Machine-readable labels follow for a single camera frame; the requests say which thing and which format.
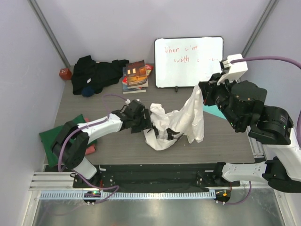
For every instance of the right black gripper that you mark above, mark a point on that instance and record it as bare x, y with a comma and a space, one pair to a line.
210, 87

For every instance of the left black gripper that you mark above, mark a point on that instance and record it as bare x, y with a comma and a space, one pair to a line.
146, 123

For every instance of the white t-shirt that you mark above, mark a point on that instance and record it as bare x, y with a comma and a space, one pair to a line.
168, 128

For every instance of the blue Nineteen Eighty-Four book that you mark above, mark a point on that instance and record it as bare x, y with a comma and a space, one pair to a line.
126, 89

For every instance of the brown Edward Tulane book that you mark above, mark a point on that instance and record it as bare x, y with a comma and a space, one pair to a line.
136, 75

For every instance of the red Treehouse book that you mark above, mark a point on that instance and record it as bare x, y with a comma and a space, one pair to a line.
149, 69

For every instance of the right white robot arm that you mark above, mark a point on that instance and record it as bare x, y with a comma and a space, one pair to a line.
242, 104

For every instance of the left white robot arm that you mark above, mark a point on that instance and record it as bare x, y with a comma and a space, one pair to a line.
71, 143

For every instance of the teal cutting board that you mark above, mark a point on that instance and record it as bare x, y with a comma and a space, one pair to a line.
213, 110

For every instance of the white whiteboard with writing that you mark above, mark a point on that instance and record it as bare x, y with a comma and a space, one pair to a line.
184, 62

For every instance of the folded pink t-shirt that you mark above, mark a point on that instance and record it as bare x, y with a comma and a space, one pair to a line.
91, 148

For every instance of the black t-shirt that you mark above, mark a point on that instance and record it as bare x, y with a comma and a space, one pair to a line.
88, 72

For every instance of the red cube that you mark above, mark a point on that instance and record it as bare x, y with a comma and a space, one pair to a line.
65, 74

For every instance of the folded green t-shirt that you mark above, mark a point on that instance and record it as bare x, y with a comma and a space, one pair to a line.
48, 137

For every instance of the slotted cable duct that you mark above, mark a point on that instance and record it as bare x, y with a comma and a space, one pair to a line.
94, 195

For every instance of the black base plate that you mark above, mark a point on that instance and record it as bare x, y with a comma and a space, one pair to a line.
156, 178

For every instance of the right aluminium frame post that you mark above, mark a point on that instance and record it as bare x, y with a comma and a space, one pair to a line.
271, 5

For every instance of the aluminium frame post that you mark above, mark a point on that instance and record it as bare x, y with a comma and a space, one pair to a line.
271, 5
45, 25

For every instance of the left aluminium frame post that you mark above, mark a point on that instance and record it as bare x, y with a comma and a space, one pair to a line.
45, 25

